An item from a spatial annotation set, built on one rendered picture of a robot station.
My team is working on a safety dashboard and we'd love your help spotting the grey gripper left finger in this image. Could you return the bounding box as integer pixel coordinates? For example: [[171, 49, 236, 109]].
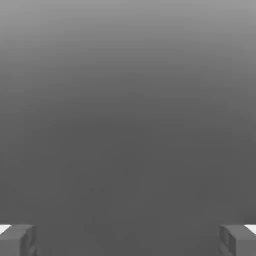
[[0, 224, 38, 256]]

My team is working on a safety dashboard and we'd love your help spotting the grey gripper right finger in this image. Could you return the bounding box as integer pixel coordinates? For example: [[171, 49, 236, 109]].
[[218, 224, 256, 256]]

